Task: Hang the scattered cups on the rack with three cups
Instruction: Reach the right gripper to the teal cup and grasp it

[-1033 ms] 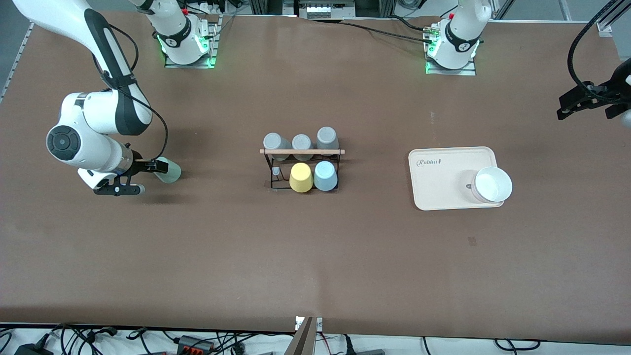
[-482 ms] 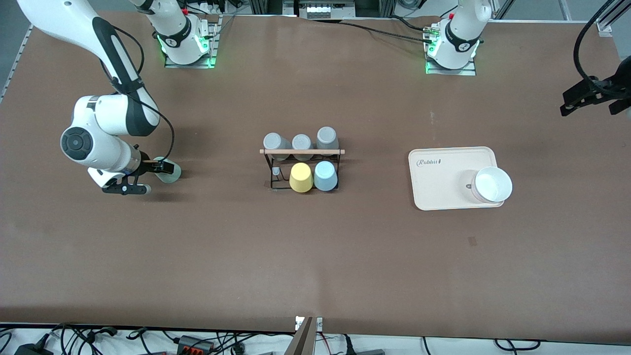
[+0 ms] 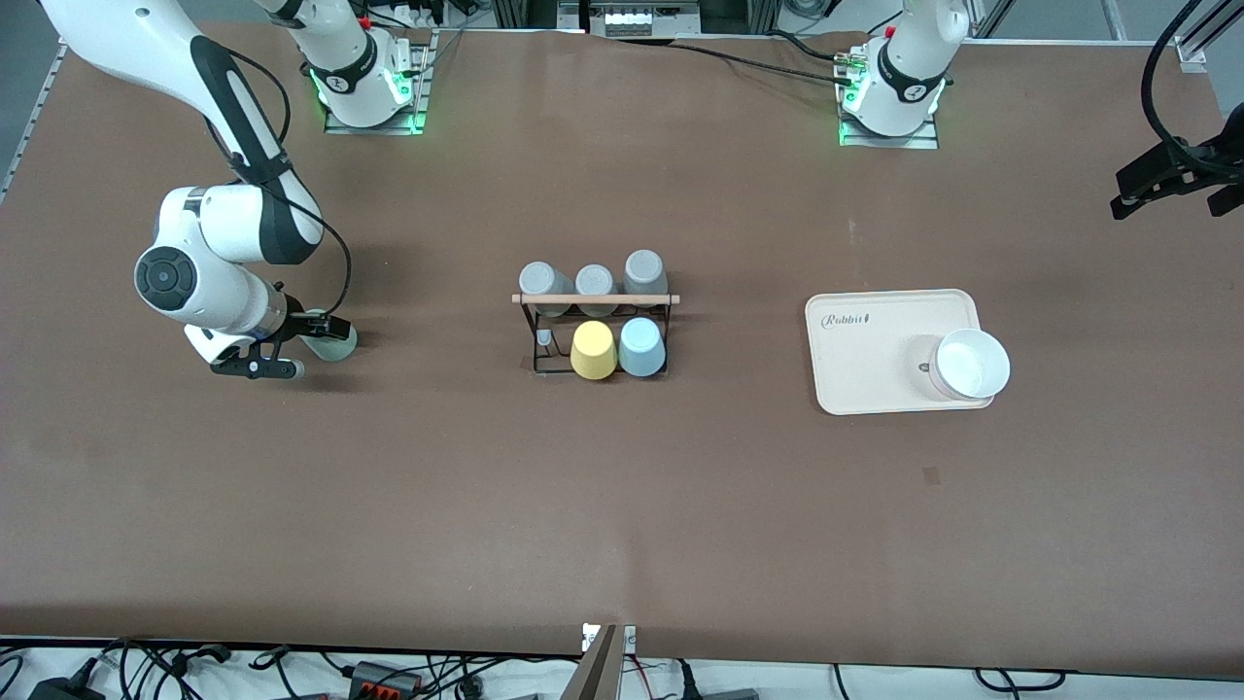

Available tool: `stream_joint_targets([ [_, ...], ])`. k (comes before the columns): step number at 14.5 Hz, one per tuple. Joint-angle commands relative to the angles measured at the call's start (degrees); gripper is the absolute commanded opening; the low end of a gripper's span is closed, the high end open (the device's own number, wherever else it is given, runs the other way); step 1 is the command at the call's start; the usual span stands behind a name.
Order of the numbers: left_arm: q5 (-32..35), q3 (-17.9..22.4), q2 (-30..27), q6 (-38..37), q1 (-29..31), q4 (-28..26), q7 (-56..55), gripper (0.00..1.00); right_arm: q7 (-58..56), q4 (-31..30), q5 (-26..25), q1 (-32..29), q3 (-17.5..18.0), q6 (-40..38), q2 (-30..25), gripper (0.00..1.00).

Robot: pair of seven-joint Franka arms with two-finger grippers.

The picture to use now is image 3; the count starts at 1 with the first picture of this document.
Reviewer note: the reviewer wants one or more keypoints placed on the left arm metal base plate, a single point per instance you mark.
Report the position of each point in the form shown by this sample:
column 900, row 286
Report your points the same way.
column 889, row 142

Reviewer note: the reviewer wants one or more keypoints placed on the black power plug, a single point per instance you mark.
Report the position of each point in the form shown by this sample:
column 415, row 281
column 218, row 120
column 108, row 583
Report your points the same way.
column 63, row 688

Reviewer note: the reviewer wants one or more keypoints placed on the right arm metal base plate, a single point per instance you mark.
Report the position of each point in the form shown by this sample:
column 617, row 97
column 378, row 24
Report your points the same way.
column 420, row 97

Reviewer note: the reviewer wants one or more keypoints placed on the orange black power adapter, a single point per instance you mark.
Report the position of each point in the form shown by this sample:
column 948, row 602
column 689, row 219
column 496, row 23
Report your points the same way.
column 384, row 678

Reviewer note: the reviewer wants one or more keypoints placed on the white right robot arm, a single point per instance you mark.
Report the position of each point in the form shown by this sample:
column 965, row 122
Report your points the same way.
column 233, row 219

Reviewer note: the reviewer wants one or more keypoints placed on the grey cup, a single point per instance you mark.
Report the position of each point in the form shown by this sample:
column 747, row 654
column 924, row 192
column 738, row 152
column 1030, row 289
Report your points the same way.
column 644, row 272
column 544, row 284
column 596, row 282

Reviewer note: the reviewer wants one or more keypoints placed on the white bowl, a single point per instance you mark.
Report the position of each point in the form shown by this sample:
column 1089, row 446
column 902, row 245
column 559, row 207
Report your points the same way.
column 970, row 365

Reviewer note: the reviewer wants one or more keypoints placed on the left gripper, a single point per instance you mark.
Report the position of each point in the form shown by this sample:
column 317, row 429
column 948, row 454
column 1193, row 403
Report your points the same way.
column 1208, row 159

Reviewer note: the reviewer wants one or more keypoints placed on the grey connector box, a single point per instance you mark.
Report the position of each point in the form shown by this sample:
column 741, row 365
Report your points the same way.
column 637, row 21

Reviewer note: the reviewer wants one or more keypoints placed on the dark camera stand pole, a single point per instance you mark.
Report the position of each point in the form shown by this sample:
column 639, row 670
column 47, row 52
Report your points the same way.
column 595, row 676

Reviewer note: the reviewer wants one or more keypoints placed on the beige plastic tray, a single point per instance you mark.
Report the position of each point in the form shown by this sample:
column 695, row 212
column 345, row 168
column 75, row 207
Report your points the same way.
column 875, row 360

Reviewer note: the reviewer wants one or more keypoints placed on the mint green cup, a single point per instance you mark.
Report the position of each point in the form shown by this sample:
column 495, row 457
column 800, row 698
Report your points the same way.
column 335, row 350

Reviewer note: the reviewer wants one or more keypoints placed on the white mounting bracket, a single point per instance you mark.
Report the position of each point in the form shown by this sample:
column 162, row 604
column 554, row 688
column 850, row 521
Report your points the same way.
column 629, row 637

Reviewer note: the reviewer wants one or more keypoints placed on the light blue cup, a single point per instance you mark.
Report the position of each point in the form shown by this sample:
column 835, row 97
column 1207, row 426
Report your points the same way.
column 642, row 348

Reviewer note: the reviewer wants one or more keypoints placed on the yellow cup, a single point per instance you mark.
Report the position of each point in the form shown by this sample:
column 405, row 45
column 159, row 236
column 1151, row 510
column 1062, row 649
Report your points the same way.
column 594, row 352

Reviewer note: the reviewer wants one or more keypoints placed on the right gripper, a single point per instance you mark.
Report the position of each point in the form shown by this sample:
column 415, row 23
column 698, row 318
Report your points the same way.
column 293, row 326

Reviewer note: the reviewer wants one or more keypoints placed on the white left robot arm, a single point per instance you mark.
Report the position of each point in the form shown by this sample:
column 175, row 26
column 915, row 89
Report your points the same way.
column 904, row 78

